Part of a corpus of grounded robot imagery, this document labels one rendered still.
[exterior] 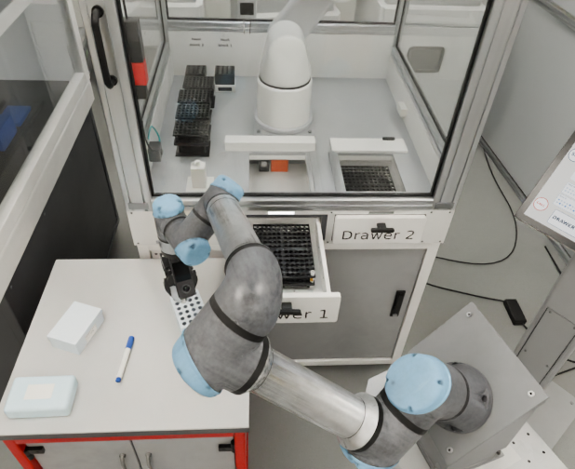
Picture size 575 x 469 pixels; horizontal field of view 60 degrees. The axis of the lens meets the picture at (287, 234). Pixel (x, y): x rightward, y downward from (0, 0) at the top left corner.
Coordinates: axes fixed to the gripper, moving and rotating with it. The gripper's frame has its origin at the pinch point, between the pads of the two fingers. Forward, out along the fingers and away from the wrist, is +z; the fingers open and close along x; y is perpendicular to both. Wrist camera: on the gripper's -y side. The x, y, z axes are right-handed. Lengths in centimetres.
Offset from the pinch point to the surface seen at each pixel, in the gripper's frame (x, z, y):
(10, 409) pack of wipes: 46.7, 1.0, -16.4
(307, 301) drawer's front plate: -28.9, -9.7, -20.8
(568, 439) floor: -134, 81, -60
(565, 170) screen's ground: -114, -29, -18
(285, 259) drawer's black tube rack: -30.1, -8.8, -3.4
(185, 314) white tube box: 0.7, 1.4, -3.9
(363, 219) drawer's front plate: -59, -11, 1
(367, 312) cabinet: -69, 40, 1
